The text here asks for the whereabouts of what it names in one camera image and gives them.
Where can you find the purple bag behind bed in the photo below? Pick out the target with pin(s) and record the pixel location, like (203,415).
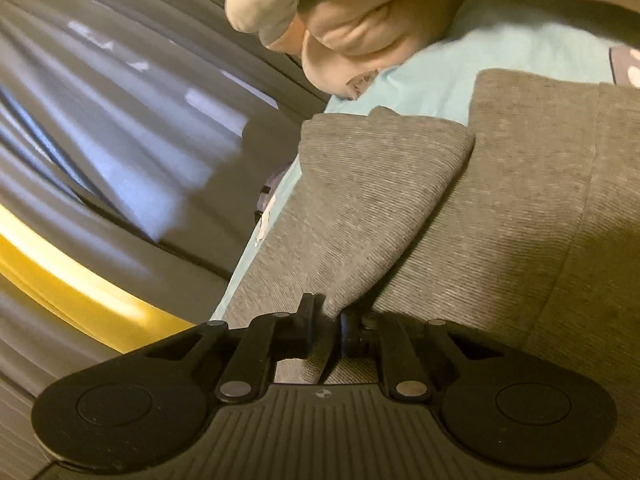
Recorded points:
(267,191)

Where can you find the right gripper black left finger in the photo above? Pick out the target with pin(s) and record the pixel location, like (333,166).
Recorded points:
(258,348)

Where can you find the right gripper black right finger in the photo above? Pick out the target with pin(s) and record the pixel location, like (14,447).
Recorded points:
(383,339)

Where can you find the yellow curtain strip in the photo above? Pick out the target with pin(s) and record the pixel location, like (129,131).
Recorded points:
(78,296)

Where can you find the grey sweatpants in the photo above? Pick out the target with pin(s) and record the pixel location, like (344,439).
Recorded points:
(524,222)

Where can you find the light blue bed sheet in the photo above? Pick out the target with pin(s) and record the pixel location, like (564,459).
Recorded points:
(574,42)

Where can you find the grey curtain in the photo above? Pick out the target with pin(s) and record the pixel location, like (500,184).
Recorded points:
(135,138)

